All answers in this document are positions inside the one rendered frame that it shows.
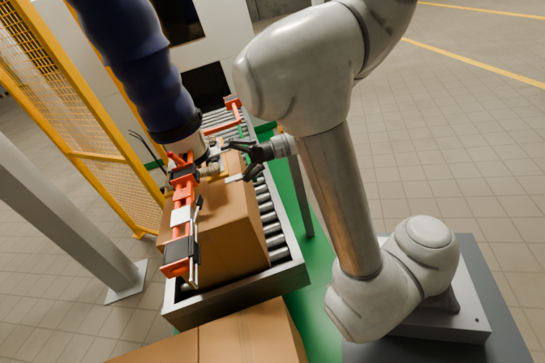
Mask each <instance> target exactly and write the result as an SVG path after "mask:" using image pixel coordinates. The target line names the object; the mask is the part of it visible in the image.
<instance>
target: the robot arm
mask: <svg viewBox="0 0 545 363"><path fill-rule="evenodd" d="M417 2H418V0H332V1H330V2H326V3H324V4H320V5H316V6H310V7H308V8H306V9H303V10H301V11H298V12H296V13H293V14H292V15H289V16H287V17H285V18H283V19H280V20H278V21H277V22H276V23H273V24H271V25H269V26H268V27H267V28H265V29H264V30H263V31H262V32H260V33H259V34H257V35H256V36H255V37H254V38H252V39H251V40H250V41H249V42H248V43H247V44H246V45H245V46H244V48H243V49H242V50H241V52H240V53H239V55H238V56H237V58H236V59H235V61H234V63H233V65H232V78H233V82H234V87H235V90H236V92H237V95H238V98H239V99H240V101H241V103H242V105H243V106H244V108H245V109H246V110H247V111H248V112H249V113H251V114H252V115H253V116H255V117H257V118H258V119H261V120H264V121H268V122H271V121H276V122H277V123H278V124H279V125H280V127H281V128H282V129H283V131H284V134H280V135H277V136H275V137H272V138H270V142H269V141H266V142H263V143H261V144H259V145H256V143H257V142H256V140H255V138H253V139H238V138H229V143H228V144H226V145H223V146H220V148H219V149H217V150H214V151H212V157H214V156H217V155H220V154H222V153H225V152H229V151H231V148H232V149H234V150H238V151H241V152H245V153H247V154H248V155H249V157H250V160H251V163H250V164H249V165H248V167H247V168H246V170H245V171H244V173H243V174H241V173H239V174H236V175H234V176H232V177H227V178H225V184H229V183H231V182H238V181H241V180H243V181H244V182H246V183H248V182H249V181H250V180H251V179H252V178H253V177H255V176H256V175H257V174H258V173H259V172H260V171H263V170H265V166H264V164H263V163H264V162H268V161H270V160H274V159H275V157H276V158H277V160H280V159H283V158H285V157H287V156H292V155H300V157H301V160H302V163H303V166H304V168H305V171H306V173H307V177H308V180H309V182H310V184H311V188H312V190H313V193H314V196H315V199H316V200H317V203H318V205H319V207H320V211H321V214H322V216H323V218H324V222H325V224H326V227H327V230H328V233H329V236H330V238H331V240H332V243H333V247H334V249H335V251H336V254H337V257H336V258H335V260H334V262H333V275H332V284H331V285H330V286H329V287H328V289H327V292H326V295H325V299H324V304H325V307H324V309H325V312H326V313H327V315H328V316H329V317H330V319H331V320H332V321H333V323H334V325H335V326H336V327H337V329H338V330H339V332H340V333H341V334H342V335H343V336H344V338H345V339H346V340H347V341H348V342H351V343H356V344H365V343H370V342H372V341H375V340H378V339H380V338H382V337H383V336H384V335H386V334H388V333H389V332H390V331H391V330H392V329H393V328H395V327H396V326H397V325H398V324H400V323H401V322H402V321H403V320H404V319H405V318H406V317H407V316H408V315H409V314H410V313H411V312H412V311H413V310H414V309H415V308H416V307H417V306H419V307H426V308H432V309H439V310H446V311H448V312H450V313H453V314H457V313H459V311H460V309H461V307H460V305H459V303H458V301H457V299H456V298H455V295H454V291H453V286H452V283H451V282H452V280H453V277H454V276H455V274H456V271H457V267H458V264H459V260H460V248H459V245H458V242H457V239H456V237H455V235H454V233H453V231H452V230H451V229H449V228H448V227H447V226H446V225H445V224H444V223H443V222H441V221H440V220H438V219H436V218H434V217H431V216H425V215H416V216H411V217H409V218H407V219H405V220H403V221H402V222H401V223H400V224H399V225H398V226H397V227H396V228H395V232H393V233H392V234H391V235H390V237H389V238H388V239H387V240H386V242H385V243H384V244H383V245H382V246H381V247H380V244H379V242H378V238H377V235H376V231H375V225H374V222H373V219H372V216H371V210H370V207H369V203H368V201H367V195H366V191H365V188H364V184H363V180H362V176H361V173H360V169H359V166H358V161H357V157H356V154H355V150H354V145H353V142H352V138H351V135H350V129H349V126H348V123H347V120H346V118H347V116H348V113H349V111H350V99H351V93H352V88H353V87H354V86H356V85H357V84H358V83H360V82H361V81H363V80H364V79H365V78H366V77H367V76H368V75H369V74H370V73H371V72H372V71H373V70H374V69H375V68H376V67H378V66H379V65H380V64H381V63H382V62H383V61H384V60H385V58H386V57H387V56H388V55H389V54H390V53H391V52H392V51H393V49H394V48H395V46H396V45H397V44H398V42H399V41H400V39H401V38H402V37H403V36H404V34H405V33H406V30H407V28H408V27H409V25H410V22H411V20H412V18H413V16H414V12H415V8H416V6H417ZM239 144H244V145H252V146H253V147H244V146H242V145H239ZM257 164H259V166H257V167H256V168H255V169H254V170H253V171H252V169H253V168H254V167H255V166H256V165H257Z"/></svg>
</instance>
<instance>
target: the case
mask: <svg viewBox="0 0 545 363"><path fill-rule="evenodd" d="M225 154H226V159H227V163H228V168H229V172H230V177H232V176H234V175H236V174H239V173H241V174H243V173H244V171H245V170H246V165H245V163H244V161H243V158H242V155H241V152H240V151H238V150H234V149H232V148H231V151H229V152H226V153H225ZM193 191H194V201H193V210H194V211H195V210H196V208H197V206H196V204H195V201H196V198H197V195H198V194H201V196H202V198H203V200H204V202H203V206H202V209H201V210H199V211H198V214H197V217H196V221H195V225H197V244H199V243H200V254H201V265H199V266H198V286H199V287H198V288H197V289H195V287H194V286H193V285H192V284H191V283H190V282H189V279H190V272H188V273H186V274H184V275H181V277H182V278H183V279H184V280H185V281H186V282H187V283H188V284H189V286H190V287H191V288H192V289H193V290H194V292H195V293H196V292H199V291H202V290H205V289H207V288H211V287H214V286H217V285H219V284H223V283H226V282H229V281H232V280H236V279H239V278H242V277H244V276H247V275H251V274H254V273H256V272H259V271H264V270H267V269H269V268H271V263H270V259H269V256H268V248H267V244H266V241H265V236H264V229H263V225H262V221H261V217H260V210H259V206H258V202H257V198H256V194H255V188H254V186H253V184H252V182H251V180H250V181H249V182H248V183H246V182H245V181H243V180H241V181H237V182H235V181H233V182H231V183H229V184H225V179H221V180H219V181H215V182H213V183H210V184H208V183H207V178H206V177H203V178H200V183H199V184H198V186H196V187H193ZM173 210H174V202H173V197H171V198H168V199H166V200H165V205H164V209H163V213H162V217H161V224H160V228H159V233H158V237H157V244H156V248H158V249H159V251H160V252H161V253H162V254H163V255H164V248H165V247H164V246H163V243H164V242H167V241H170V240H171V236H172V228H171V227H170V222H171V214H172V211H173Z"/></svg>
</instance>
